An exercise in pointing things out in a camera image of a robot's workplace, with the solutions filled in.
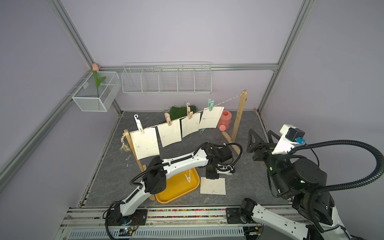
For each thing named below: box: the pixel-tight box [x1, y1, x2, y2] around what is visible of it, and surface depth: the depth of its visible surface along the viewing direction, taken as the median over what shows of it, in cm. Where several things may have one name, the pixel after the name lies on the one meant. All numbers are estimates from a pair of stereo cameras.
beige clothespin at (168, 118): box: [164, 112, 172, 126], surface depth 58 cm
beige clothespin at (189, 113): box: [186, 102, 194, 120], surface depth 61 cm
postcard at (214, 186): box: [200, 177, 226, 195], surface depth 86 cm
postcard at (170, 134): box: [157, 119, 182, 148], surface depth 63 cm
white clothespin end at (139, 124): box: [134, 114, 145, 135], surface depth 54 cm
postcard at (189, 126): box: [181, 112, 201, 138], surface depth 64 cm
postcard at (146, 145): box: [129, 127, 160, 160], surface depth 59 cm
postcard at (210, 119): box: [198, 106, 225, 130], surface depth 70 cm
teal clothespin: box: [207, 98, 215, 112], surface depth 63 cm
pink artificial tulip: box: [92, 63, 107, 98], surface depth 92 cm
